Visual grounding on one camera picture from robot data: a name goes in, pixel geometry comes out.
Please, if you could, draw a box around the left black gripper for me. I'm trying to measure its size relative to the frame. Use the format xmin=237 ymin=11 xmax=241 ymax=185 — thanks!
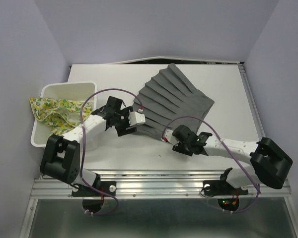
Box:
xmin=114 ymin=107 xmax=137 ymax=136

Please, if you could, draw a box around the grey pleated skirt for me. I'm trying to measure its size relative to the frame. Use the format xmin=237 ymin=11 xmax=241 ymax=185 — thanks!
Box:
xmin=135 ymin=64 xmax=215 ymax=140

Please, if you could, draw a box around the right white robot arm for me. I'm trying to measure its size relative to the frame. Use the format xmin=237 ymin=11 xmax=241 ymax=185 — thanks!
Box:
xmin=164 ymin=125 xmax=293 ymax=193

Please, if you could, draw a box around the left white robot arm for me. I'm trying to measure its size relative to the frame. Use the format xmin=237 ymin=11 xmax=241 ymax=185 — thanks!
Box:
xmin=40 ymin=97 xmax=146 ymax=195

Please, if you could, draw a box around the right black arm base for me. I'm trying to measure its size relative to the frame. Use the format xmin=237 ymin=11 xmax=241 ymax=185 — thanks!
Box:
xmin=200 ymin=168 xmax=248 ymax=212

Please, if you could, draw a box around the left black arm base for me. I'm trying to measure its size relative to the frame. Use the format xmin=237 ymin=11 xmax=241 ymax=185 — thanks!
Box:
xmin=70 ymin=180 xmax=119 ymax=216

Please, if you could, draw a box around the white plastic bin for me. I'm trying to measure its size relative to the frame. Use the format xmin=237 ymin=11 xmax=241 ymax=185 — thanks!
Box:
xmin=31 ymin=82 xmax=97 ymax=148

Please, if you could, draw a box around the yellow floral skirt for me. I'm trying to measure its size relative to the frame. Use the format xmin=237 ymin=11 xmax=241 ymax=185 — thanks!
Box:
xmin=29 ymin=98 xmax=83 ymax=135

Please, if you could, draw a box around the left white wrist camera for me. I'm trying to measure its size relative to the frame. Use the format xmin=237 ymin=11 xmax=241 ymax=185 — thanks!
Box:
xmin=128 ymin=112 xmax=146 ymax=126

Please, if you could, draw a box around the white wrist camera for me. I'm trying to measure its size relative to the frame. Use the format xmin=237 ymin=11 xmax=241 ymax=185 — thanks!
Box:
xmin=128 ymin=112 xmax=146 ymax=126
xmin=162 ymin=129 xmax=179 ymax=146

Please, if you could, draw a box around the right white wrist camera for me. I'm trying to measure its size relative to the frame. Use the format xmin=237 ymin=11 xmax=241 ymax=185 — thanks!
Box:
xmin=162 ymin=129 xmax=179 ymax=146

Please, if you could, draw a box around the aluminium mounting rail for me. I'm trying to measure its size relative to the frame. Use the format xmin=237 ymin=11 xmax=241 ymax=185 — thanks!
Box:
xmin=29 ymin=169 xmax=293 ymax=199

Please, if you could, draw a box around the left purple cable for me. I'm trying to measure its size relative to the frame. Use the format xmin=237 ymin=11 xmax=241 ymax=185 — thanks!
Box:
xmin=79 ymin=88 xmax=144 ymax=216

